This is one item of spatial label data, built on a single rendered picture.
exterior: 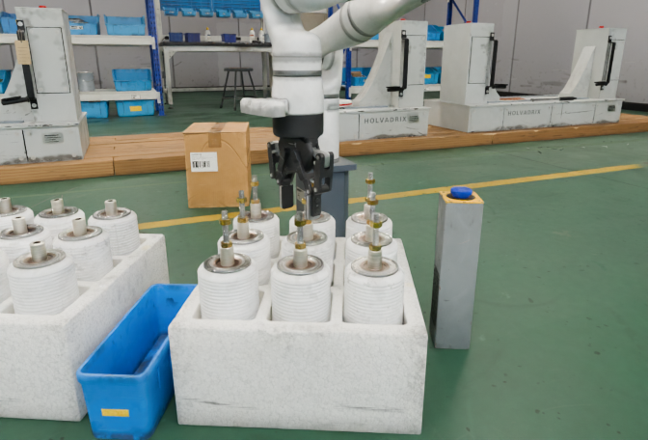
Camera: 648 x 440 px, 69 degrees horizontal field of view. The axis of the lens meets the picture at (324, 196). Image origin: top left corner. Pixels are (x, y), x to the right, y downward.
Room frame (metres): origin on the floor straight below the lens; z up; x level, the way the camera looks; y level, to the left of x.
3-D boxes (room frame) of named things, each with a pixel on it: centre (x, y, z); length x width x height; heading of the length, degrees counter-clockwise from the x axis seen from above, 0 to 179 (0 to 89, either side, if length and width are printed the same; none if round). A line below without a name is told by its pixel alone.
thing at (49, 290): (0.71, 0.47, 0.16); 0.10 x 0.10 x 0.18
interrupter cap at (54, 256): (0.71, 0.47, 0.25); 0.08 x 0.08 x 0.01
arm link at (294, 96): (0.68, 0.05, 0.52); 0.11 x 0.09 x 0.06; 129
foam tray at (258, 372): (0.81, 0.03, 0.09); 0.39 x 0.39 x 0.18; 87
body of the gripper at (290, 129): (0.69, 0.04, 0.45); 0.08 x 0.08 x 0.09
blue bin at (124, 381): (0.74, 0.31, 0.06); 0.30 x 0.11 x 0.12; 177
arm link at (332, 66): (1.27, 0.00, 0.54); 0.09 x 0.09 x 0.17; 29
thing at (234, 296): (0.70, 0.16, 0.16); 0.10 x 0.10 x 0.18
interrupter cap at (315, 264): (0.69, 0.04, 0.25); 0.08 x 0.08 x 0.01
